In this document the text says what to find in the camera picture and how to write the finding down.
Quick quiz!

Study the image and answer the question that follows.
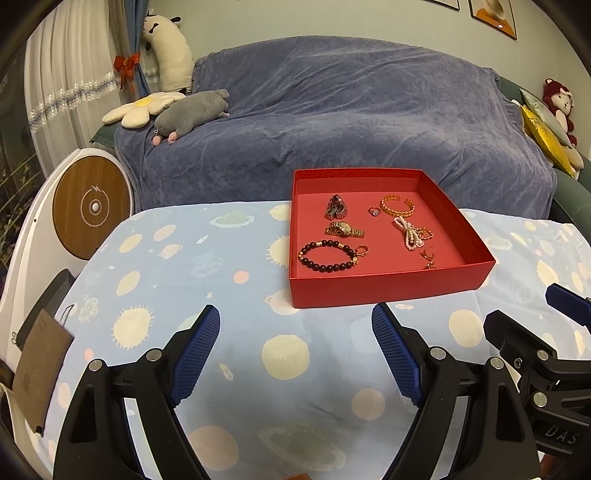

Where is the dark beaded bracelet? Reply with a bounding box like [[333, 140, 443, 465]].
[[298, 239, 362, 273]]

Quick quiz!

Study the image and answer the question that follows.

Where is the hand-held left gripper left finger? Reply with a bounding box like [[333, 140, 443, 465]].
[[53, 305, 221, 480]]

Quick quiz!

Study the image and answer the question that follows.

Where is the red monkey plush toy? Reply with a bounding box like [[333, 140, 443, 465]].
[[542, 78, 579, 149]]

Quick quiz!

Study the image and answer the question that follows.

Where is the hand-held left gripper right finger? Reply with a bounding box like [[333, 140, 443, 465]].
[[372, 302, 541, 480]]

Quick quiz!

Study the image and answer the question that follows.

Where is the flower shaped pillow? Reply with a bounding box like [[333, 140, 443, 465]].
[[102, 91, 185, 130]]

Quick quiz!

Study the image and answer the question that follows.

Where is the yellow foil cushion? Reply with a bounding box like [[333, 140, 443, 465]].
[[519, 88, 585, 179]]

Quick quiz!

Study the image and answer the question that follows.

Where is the sofa with blue cover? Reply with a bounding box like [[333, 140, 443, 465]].
[[113, 36, 557, 217]]

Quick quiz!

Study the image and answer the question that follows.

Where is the gold wristwatch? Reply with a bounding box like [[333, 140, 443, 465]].
[[324, 222, 365, 238]]

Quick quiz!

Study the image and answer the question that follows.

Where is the red curtain bow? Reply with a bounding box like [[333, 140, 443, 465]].
[[115, 52, 141, 90]]

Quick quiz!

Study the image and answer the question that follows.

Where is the red cardboard box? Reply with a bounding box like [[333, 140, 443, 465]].
[[288, 168, 497, 309]]

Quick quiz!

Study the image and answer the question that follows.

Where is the gold chain cuff bracelet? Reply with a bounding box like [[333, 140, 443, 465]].
[[380, 195, 415, 217]]

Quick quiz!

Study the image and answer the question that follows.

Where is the brown cardboard tag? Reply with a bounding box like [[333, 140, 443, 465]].
[[11, 308, 75, 435]]

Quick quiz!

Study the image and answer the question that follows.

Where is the grey plush toy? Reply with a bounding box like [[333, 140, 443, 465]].
[[151, 89, 230, 146]]

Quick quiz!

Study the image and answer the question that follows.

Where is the pearl bracelet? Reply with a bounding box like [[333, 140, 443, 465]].
[[393, 217, 426, 252]]

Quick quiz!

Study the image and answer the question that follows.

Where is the white sheer curtain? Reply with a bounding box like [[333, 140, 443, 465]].
[[23, 0, 153, 171]]

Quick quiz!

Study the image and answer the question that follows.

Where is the light blue printed tablecloth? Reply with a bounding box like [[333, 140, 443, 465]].
[[9, 200, 591, 480]]

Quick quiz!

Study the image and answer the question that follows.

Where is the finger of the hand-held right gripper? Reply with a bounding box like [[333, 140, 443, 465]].
[[545, 283, 591, 329], [484, 310, 591, 384]]

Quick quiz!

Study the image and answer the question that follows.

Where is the white stand with wooden disc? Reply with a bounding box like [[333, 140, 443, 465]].
[[0, 147, 136, 467]]

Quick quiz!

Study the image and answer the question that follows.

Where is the white plush cow pillow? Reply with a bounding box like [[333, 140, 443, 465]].
[[142, 9, 195, 93]]

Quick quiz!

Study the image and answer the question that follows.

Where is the black flat panel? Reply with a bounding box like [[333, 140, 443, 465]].
[[22, 270, 77, 343]]

